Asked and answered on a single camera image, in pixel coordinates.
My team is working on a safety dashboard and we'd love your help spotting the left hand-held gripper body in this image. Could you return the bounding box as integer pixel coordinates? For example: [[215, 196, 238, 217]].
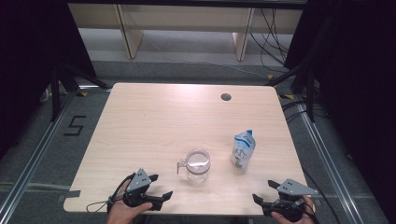
[[123, 168, 164, 211]]

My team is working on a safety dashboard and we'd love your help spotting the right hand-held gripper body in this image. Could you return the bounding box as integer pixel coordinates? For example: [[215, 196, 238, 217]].
[[262, 178, 319, 223]]

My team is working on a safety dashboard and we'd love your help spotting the clear glass jar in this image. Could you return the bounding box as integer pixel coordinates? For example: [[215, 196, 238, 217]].
[[177, 148, 212, 188]]

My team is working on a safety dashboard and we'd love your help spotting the white and blue pouch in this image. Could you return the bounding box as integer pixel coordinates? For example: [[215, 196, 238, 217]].
[[231, 129, 257, 174]]

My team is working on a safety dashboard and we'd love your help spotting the person's right hand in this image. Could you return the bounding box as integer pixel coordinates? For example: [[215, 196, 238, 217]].
[[270, 195, 318, 224]]

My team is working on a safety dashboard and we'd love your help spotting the person's left hand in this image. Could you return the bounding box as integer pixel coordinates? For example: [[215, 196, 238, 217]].
[[106, 180, 154, 224]]

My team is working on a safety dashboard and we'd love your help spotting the grey tape piece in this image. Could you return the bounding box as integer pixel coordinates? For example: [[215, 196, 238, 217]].
[[57, 189, 82, 203]]

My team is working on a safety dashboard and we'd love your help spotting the black metal stand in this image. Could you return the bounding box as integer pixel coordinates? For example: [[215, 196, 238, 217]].
[[264, 62, 317, 123], [49, 62, 112, 122]]

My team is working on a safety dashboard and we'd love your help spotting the black curtain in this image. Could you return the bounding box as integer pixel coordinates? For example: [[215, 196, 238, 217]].
[[0, 0, 98, 160], [284, 0, 396, 224]]

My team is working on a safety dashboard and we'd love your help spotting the beige wooden desk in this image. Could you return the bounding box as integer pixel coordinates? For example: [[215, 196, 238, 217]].
[[67, 3, 304, 62]]

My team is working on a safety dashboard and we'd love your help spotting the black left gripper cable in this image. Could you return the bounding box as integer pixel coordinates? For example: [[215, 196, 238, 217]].
[[109, 172, 138, 207]]

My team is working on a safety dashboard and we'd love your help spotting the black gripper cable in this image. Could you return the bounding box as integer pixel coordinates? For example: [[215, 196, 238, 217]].
[[109, 172, 138, 207], [274, 199, 320, 224]]

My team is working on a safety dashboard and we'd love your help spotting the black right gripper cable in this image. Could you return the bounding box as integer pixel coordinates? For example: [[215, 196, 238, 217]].
[[274, 199, 320, 224]]

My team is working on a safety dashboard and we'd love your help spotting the thin grey wrist cord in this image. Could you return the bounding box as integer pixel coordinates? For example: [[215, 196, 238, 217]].
[[85, 199, 115, 215]]

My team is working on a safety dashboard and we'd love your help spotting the metal floor rail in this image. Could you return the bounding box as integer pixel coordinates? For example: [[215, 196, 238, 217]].
[[0, 91, 78, 218], [295, 94, 365, 224]]

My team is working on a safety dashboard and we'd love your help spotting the black floor cable bundle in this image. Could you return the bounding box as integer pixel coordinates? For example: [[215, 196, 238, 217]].
[[280, 98, 329, 124]]

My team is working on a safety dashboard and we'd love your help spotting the white cable coil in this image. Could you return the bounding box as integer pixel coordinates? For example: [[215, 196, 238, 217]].
[[39, 88, 53, 105]]

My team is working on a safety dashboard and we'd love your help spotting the hanging black cable bundle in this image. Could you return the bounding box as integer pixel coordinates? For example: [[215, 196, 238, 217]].
[[248, 8, 292, 75]]

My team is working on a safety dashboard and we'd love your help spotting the black frame beam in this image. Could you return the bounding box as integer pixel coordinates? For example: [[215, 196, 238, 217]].
[[67, 0, 308, 9]]

